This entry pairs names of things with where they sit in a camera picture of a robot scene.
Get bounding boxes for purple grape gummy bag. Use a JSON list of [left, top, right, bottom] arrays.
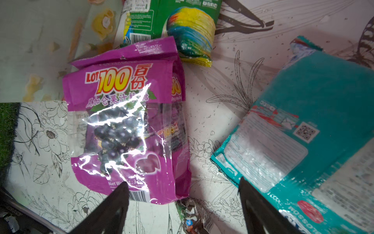
[[62, 37, 191, 205]]

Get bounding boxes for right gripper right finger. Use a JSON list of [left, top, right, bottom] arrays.
[[238, 177, 300, 234]]

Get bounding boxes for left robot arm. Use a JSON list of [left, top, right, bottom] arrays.
[[1, 187, 66, 234]]

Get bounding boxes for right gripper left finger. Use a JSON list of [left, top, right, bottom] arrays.
[[70, 182, 130, 234]]

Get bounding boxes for white paper bag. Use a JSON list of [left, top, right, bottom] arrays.
[[1, 1, 123, 103]]

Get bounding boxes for green rainbow snack bag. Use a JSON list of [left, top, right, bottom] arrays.
[[117, 0, 222, 67]]

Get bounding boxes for green artificial grass mat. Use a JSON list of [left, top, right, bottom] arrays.
[[1, 102, 20, 179]]

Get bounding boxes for teal mint candy bag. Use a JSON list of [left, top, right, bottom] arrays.
[[211, 36, 374, 234]]

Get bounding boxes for dark M&M's chocolate packet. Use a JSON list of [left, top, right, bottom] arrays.
[[175, 198, 221, 234]]

